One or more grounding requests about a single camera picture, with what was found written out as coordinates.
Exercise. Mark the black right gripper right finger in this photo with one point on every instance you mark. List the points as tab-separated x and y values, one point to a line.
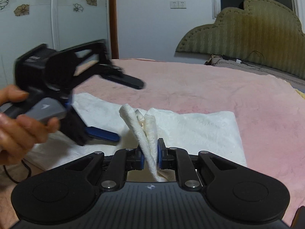
231	190

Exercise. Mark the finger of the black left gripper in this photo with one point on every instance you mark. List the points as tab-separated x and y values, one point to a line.
97	133
116	74

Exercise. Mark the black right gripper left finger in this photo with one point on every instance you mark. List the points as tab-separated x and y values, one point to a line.
69	191

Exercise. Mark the white cream pants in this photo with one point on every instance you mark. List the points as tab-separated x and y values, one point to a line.
217	133

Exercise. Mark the person's left hand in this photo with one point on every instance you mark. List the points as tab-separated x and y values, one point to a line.
18	136

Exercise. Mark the frosted glass wardrobe door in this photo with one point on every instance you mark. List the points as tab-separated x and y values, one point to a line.
60	24

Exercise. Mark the pink bed sheet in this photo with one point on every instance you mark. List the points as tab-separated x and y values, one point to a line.
269	112

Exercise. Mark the olive green padded headboard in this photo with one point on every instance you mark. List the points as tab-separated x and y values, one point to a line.
264	32

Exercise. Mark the brown wooden door frame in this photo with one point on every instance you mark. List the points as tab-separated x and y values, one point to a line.
113	29

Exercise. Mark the white wall socket plate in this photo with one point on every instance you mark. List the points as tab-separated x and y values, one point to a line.
178	5

